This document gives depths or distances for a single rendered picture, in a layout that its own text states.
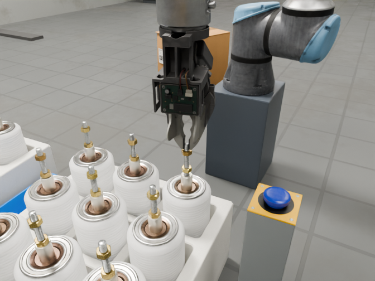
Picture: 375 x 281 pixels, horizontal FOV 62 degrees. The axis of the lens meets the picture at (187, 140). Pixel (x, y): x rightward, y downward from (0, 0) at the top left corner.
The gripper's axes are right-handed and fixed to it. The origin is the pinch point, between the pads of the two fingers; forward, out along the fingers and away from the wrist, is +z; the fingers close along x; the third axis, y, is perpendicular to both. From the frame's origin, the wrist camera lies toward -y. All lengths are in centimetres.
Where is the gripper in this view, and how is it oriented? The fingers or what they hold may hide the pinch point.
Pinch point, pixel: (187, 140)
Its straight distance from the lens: 55.8
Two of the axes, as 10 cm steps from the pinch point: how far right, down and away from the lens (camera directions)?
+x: 9.8, 1.1, -1.8
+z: 0.0, 8.6, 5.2
